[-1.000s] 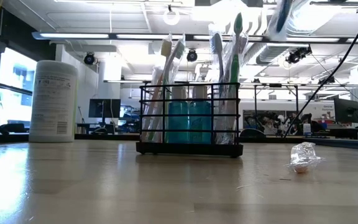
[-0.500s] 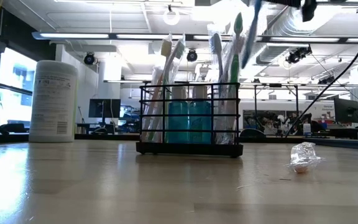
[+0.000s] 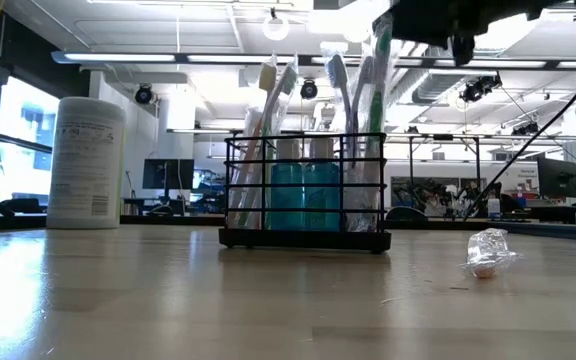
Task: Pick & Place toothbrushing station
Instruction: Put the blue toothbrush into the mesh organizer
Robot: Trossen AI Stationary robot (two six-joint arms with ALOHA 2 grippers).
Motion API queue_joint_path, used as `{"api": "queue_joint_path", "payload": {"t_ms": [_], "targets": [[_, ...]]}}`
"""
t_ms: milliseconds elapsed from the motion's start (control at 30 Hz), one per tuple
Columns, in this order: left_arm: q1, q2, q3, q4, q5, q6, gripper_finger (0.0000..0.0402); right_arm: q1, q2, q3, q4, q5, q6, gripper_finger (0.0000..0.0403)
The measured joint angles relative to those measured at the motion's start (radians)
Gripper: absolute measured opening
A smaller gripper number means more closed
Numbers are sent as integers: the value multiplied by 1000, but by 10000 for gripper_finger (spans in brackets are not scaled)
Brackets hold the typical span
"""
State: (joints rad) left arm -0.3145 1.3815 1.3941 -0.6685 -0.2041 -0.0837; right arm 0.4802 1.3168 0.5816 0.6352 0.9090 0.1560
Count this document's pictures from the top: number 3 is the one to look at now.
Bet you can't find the long ceiling light strip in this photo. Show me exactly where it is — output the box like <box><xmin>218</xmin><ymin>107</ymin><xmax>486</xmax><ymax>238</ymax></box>
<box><xmin>51</xmin><ymin>49</ymin><xmax>576</xmax><ymax>70</ymax></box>

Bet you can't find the white ring ceiling lamp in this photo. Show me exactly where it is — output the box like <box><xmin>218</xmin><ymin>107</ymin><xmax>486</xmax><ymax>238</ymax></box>
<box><xmin>261</xmin><ymin>14</ymin><xmax>291</xmax><ymax>42</ymax></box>

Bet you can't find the black ceiling spotlight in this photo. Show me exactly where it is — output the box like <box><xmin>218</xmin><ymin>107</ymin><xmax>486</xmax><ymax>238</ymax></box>
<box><xmin>300</xmin><ymin>78</ymin><xmax>319</xmax><ymax>100</ymax></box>
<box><xmin>134</xmin><ymin>83</ymin><xmax>155</xmax><ymax>105</ymax></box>

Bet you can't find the yellow orange toothbrush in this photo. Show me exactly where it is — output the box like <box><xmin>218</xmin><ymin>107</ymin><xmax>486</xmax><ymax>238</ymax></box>
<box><xmin>227</xmin><ymin>59</ymin><xmax>279</xmax><ymax>230</ymax></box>

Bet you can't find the black metal rack frame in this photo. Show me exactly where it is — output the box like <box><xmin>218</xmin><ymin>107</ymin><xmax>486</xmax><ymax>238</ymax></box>
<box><xmin>406</xmin><ymin>133</ymin><xmax>483</xmax><ymax>201</ymax></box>

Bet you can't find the black wire caddy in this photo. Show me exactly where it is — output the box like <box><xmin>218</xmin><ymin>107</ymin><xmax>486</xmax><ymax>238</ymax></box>
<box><xmin>217</xmin><ymin>132</ymin><xmax>393</xmax><ymax>255</ymax></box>

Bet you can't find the green white toothbrush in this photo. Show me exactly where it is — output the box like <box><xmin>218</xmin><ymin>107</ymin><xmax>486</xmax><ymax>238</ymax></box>
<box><xmin>362</xmin><ymin>27</ymin><xmax>397</xmax><ymax>231</ymax></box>

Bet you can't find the dark blue toothbrush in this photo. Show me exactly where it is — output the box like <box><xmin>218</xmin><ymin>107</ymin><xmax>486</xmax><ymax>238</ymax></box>
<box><xmin>320</xmin><ymin>42</ymin><xmax>359</xmax><ymax>231</ymax></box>

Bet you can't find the black monitor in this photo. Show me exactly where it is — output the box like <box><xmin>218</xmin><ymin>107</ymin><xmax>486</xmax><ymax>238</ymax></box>
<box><xmin>142</xmin><ymin>158</ymin><xmax>195</xmax><ymax>190</ymax></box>

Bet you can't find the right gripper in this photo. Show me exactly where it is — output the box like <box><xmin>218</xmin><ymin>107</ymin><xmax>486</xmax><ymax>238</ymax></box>
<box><xmin>373</xmin><ymin>0</ymin><xmax>572</xmax><ymax>67</ymax></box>

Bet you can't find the purple toothbrush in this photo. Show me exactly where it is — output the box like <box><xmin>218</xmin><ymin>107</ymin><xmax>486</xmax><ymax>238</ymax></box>
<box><xmin>350</xmin><ymin>54</ymin><xmax>377</xmax><ymax>231</ymax></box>

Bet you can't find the black ceiling camera rig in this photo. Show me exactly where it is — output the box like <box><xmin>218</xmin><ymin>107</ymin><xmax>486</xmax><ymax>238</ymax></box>
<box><xmin>459</xmin><ymin>72</ymin><xmax>504</xmax><ymax>105</ymax></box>

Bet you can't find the silver ventilation duct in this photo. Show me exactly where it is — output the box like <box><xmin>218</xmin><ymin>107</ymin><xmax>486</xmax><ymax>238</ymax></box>
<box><xmin>411</xmin><ymin>44</ymin><xmax>539</xmax><ymax>104</ymax></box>

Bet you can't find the teal mouthwash bottle white cap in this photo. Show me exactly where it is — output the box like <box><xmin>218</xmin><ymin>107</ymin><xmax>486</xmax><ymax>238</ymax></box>
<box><xmin>303</xmin><ymin>137</ymin><xmax>342</xmax><ymax>232</ymax></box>
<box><xmin>269</xmin><ymin>138</ymin><xmax>305</xmax><ymax>232</ymax></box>

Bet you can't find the white wipes canister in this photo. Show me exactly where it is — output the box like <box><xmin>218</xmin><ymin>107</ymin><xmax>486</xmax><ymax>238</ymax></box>
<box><xmin>46</xmin><ymin>96</ymin><xmax>127</xmax><ymax>230</ymax></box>

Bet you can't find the black aluminium table frame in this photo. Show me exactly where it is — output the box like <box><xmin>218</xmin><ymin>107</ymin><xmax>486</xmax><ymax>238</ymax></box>
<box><xmin>0</xmin><ymin>212</ymin><xmax>576</xmax><ymax>244</ymax></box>

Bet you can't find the black monitor on arm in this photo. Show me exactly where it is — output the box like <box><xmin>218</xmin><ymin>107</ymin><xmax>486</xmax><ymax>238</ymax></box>
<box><xmin>537</xmin><ymin>157</ymin><xmax>576</xmax><ymax>199</ymax></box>

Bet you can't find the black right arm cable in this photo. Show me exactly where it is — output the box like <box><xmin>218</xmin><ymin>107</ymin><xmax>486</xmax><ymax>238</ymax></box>
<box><xmin>464</xmin><ymin>46</ymin><xmax>576</xmax><ymax>222</ymax></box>

